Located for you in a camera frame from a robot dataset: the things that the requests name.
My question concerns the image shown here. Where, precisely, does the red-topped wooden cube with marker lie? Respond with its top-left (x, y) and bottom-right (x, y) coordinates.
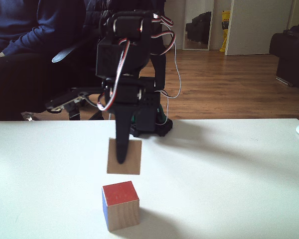
top-left (101, 181), bottom-right (141, 232)

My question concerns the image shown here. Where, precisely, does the black sofa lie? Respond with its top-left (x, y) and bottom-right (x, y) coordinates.
top-left (269, 20), bottom-right (299, 93)

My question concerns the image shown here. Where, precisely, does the standing mirror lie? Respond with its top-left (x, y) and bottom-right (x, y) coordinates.
top-left (182, 0), bottom-right (215, 51)

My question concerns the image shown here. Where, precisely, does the green-topped wooden cube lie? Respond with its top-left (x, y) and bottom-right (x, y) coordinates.
top-left (106, 137), bottom-right (143, 176)

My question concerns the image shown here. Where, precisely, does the black office chair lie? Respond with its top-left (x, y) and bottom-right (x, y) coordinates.
top-left (21, 37), bottom-right (110, 121)

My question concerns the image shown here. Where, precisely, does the white door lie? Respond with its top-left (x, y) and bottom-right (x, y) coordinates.
top-left (224, 0), bottom-right (294, 56)

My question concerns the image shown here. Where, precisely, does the green clamp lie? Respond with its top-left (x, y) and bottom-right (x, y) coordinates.
top-left (156, 106), bottom-right (168, 124)

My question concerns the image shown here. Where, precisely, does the red white black servo cable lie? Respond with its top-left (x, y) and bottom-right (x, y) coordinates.
top-left (97, 39), bottom-right (132, 112)

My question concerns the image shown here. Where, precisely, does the person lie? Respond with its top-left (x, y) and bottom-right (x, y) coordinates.
top-left (0, 0), bottom-right (102, 120)

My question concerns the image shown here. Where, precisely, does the yellow bag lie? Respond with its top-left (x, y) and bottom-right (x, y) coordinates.
top-left (219, 10), bottom-right (231, 52)

